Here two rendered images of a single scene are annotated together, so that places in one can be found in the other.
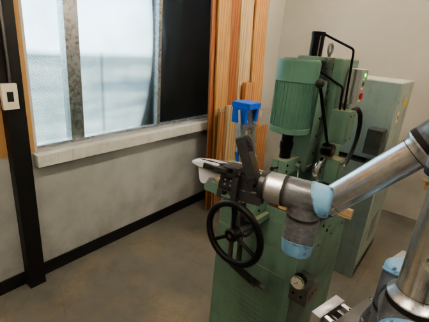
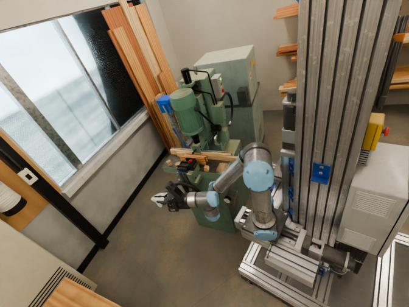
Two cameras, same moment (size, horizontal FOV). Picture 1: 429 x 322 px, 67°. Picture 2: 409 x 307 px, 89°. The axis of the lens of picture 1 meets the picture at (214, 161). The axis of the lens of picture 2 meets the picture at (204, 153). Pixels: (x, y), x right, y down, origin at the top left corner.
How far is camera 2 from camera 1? 0.54 m
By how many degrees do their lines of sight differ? 18
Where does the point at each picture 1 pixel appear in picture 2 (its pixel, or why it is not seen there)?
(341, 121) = (217, 111)
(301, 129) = (198, 129)
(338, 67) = (203, 84)
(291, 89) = (183, 114)
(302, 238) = (212, 215)
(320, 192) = (210, 199)
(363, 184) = (229, 180)
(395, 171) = (238, 173)
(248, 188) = (181, 203)
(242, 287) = not seen: hidden behind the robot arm
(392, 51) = (238, 13)
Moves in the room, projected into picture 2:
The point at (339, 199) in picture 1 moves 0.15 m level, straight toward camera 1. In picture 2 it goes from (222, 187) to (220, 211)
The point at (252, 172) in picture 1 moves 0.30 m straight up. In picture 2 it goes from (179, 198) to (157, 153)
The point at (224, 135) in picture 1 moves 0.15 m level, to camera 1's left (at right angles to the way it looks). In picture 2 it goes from (162, 115) to (152, 119)
